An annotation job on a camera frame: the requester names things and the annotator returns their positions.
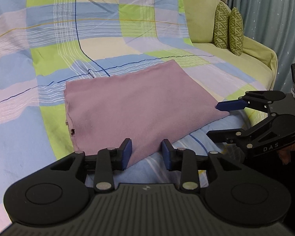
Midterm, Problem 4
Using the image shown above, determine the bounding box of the green zigzag pillow front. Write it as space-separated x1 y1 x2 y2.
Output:
229 7 243 56

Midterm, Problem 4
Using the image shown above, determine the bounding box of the checkered blue green sheet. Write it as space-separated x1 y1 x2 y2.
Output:
0 0 263 227

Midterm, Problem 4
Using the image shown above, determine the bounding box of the person's right hand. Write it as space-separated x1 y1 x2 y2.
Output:
278 143 295 165

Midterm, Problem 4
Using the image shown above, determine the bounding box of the blue starry curtain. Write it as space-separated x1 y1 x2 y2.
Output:
228 0 295 92

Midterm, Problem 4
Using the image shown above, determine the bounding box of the purple shirt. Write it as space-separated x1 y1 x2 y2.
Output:
64 60 228 166

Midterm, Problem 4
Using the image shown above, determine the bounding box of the green sofa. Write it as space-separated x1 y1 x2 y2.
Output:
181 0 278 101

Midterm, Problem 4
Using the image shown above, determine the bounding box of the green zigzag pillow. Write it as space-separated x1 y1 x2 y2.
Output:
229 7 243 56
213 2 230 49

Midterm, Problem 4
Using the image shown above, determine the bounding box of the green zigzag pillow rear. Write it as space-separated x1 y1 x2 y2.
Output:
213 2 230 49

